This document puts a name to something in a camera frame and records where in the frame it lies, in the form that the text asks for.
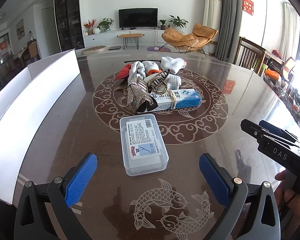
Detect red flower vase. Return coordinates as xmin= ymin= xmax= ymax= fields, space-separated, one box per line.
xmin=83 ymin=19 xmax=96 ymax=35

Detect small wooden bench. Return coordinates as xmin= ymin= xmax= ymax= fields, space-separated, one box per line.
xmin=118 ymin=33 xmax=143 ymax=49

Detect orange lounge chair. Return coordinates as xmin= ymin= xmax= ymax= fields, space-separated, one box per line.
xmin=161 ymin=23 xmax=218 ymax=53

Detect white floor air conditioner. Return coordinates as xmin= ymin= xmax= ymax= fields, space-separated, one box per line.
xmin=203 ymin=0 xmax=223 ymax=30

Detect white cardboard storage box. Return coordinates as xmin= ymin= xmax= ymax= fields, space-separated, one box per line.
xmin=0 ymin=49 xmax=80 ymax=205

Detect white tv cabinet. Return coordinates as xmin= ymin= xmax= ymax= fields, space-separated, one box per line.
xmin=83 ymin=29 xmax=165 ymax=48

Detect white knit glove pile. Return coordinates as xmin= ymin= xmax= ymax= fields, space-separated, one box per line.
xmin=128 ymin=61 xmax=162 ymax=85

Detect red paper window decoration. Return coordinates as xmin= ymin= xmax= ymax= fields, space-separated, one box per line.
xmin=242 ymin=0 xmax=254 ymax=16

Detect rimless glasses with brown cord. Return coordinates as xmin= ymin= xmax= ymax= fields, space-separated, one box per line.
xmin=123 ymin=60 xmax=161 ymax=65

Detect blue white toothpaste box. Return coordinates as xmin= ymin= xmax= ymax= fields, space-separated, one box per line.
xmin=150 ymin=88 xmax=202 ymax=111

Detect white knit glove orange cuff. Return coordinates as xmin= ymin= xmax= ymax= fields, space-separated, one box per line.
xmin=160 ymin=56 xmax=187 ymax=75

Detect grey curtain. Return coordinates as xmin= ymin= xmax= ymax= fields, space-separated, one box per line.
xmin=215 ymin=0 xmax=243 ymax=63

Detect wooden slatted chair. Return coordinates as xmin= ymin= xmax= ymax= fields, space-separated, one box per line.
xmin=234 ymin=37 xmax=266 ymax=76

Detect green potted plant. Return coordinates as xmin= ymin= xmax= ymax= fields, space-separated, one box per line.
xmin=169 ymin=15 xmax=189 ymax=28
xmin=97 ymin=18 xmax=115 ymax=31

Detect dark glass display cabinet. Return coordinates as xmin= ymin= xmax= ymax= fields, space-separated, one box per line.
xmin=53 ymin=0 xmax=84 ymax=51

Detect green potted plant left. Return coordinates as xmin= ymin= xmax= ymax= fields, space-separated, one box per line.
xmin=97 ymin=18 xmax=115 ymax=31

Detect black flat television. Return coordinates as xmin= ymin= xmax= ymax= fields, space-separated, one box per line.
xmin=119 ymin=8 xmax=158 ymax=28

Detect patterned fabric bow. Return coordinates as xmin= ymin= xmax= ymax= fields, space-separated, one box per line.
xmin=127 ymin=76 xmax=158 ymax=113

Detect green potted plant right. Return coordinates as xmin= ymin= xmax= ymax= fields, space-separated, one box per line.
xmin=169 ymin=15 xmax=189 ymax=28

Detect clear plastic box with label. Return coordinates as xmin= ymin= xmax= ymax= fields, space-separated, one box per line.
xmin=120 ymin=113 xmax=169 ymax=177

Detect person's right hand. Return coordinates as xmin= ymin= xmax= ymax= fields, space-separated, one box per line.
xmin=274 ymin=170 xmax=300 ymax=223

